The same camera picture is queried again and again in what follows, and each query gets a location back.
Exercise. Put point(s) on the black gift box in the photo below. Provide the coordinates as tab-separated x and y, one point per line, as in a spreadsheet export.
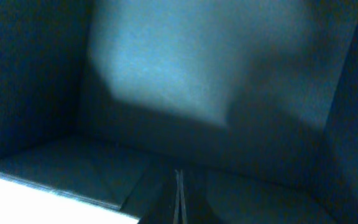
101	101

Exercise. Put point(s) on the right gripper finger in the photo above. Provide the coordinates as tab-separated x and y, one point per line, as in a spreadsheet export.
177	199
182	200

